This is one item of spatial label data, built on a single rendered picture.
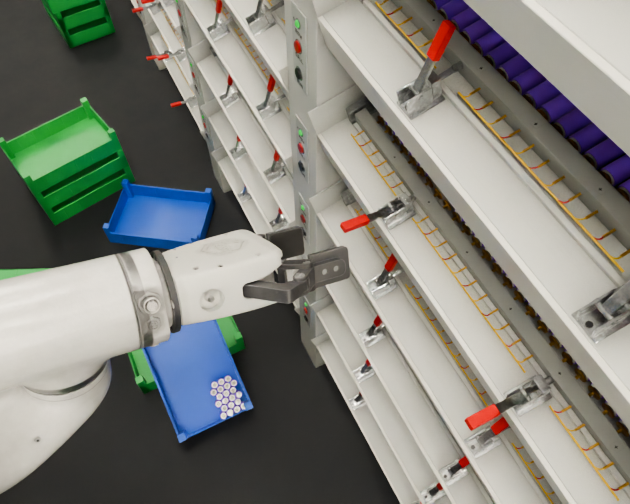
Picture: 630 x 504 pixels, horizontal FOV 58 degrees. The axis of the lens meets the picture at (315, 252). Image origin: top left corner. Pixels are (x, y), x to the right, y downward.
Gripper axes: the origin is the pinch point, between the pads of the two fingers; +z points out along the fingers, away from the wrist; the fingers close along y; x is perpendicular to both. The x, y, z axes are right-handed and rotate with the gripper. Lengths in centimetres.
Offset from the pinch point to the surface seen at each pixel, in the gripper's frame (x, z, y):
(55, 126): -6, -10, 157
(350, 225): 1.3, 9.8, 9.1
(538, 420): 19.3, 17.1, -13.5
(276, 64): -18.0, 15.5, 37.6
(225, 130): -2, 30, 107
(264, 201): 15, 30, 85
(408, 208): 0.6, 17.7, 8.0
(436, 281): 8.2, 16.7, 1.6
